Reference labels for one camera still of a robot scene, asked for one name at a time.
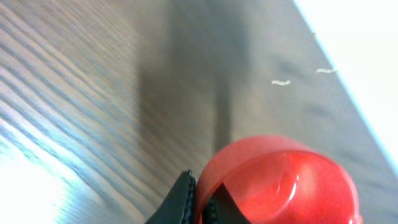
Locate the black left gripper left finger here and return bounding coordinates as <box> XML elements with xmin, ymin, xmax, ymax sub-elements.
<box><xmin>146</xmin><ymin>170</ymin><xmax>196</xmax><ymax>224</ymax></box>

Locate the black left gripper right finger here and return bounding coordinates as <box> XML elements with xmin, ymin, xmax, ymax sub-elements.
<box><xmin>202</xmin><ymin>184</ymin><xmax>250</xmax><ymax>224</ymax></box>

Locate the red plastic measuring scoop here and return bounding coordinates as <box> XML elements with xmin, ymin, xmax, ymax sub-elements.
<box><xmin>194</xmin><ymin>135</ymin><xmax>363</xmax><ymax>224</ymax></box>

